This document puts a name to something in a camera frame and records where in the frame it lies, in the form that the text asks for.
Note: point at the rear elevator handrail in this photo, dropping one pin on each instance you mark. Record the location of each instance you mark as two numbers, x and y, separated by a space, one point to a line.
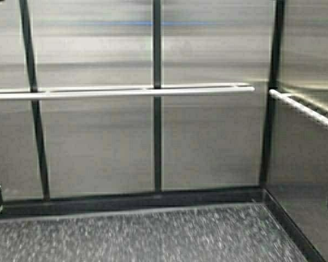
134 92

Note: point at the side elevator handrail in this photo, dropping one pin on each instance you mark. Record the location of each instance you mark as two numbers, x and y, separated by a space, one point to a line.
302 109

